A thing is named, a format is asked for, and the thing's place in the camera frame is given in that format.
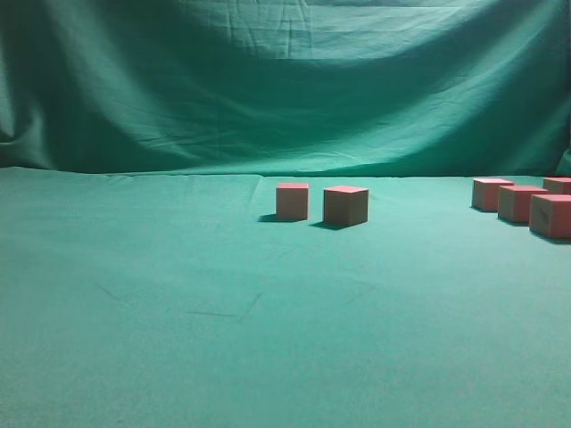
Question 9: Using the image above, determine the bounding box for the far left pink cube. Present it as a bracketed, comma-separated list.
[472, 177, 515, 212]

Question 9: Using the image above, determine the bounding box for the placed pink cube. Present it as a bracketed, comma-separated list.
[276, 183, 310, 220]
[323, 185, 369, 226]

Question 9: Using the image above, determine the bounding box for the green cloth backdrop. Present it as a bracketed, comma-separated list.
[1, 1, 570, 427]

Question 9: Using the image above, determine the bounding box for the pink cube with mark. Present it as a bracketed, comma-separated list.
[529, 194, 571, 239]

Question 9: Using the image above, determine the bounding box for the middle pink cube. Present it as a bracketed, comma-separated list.
[497, 185, 549, 223]

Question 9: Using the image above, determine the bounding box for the far right pink cube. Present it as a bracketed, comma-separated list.
[543, 177, 571, 195]

